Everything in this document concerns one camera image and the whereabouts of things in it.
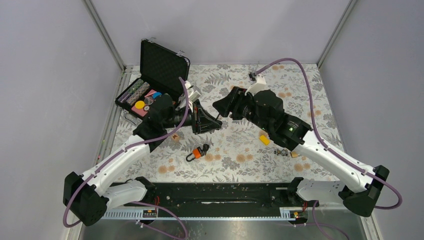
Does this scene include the black poker chip case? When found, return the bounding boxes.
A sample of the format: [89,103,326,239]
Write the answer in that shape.
[114,39,191,119]

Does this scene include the yellow block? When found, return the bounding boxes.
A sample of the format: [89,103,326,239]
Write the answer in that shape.
[259,135,271,146]

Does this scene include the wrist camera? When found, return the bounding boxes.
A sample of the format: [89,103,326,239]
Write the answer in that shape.
[244,72,267,96]
[184,81,202,111]

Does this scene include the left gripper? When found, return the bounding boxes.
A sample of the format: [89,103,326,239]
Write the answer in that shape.
[163,99,222,135]

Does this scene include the orange black carabiner clip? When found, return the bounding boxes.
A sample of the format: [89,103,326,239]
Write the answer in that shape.
[185,143,210,162]

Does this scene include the floral table mat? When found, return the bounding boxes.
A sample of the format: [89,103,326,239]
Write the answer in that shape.
[117,63,343,183]

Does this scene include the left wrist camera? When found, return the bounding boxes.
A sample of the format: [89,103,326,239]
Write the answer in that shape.
[184,81,202,111]

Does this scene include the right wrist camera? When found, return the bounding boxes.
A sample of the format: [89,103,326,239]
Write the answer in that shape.
[244,72,267,96]

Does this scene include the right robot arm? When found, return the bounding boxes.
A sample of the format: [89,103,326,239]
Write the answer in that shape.
[212,87,390,217]

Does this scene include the wooden letter cube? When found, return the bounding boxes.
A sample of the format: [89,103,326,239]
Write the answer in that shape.
[171,133,181,143]

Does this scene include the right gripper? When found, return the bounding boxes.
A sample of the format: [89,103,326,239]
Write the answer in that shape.
[211,85,272,133]

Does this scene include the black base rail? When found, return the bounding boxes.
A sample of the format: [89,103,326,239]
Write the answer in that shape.
[105,181,319,220]

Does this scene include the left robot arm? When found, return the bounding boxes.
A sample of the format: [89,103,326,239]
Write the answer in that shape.
[62,94,222,228]

